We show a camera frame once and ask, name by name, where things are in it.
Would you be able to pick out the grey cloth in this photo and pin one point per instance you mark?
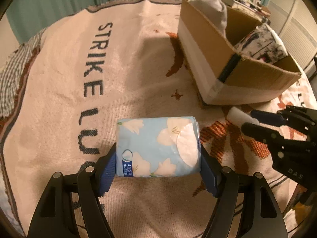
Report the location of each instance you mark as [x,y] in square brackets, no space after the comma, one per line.
[215,11]

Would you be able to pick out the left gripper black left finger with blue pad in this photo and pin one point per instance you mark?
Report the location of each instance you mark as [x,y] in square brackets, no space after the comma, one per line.
[54,215]

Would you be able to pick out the brown cardboard box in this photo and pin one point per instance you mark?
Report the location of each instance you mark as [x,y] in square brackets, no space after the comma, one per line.
[222,75]

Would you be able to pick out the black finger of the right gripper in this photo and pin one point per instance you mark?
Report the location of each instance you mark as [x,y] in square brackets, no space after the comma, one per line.
[298,118]
[265,136]

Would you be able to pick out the floral printed fabric bundle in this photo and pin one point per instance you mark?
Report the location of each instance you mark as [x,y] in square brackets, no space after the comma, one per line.
[264,44]

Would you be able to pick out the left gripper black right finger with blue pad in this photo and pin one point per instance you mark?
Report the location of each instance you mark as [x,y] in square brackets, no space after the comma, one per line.
[260,213]

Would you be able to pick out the cream strike lucky blanket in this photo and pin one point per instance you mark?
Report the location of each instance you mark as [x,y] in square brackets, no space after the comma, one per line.
[64,90]

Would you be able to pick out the blue floral tissue pack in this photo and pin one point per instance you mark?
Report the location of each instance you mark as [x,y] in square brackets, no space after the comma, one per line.
[157,147]

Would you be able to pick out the white sliding wardrobe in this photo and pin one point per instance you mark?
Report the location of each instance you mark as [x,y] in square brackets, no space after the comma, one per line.
[296,27]

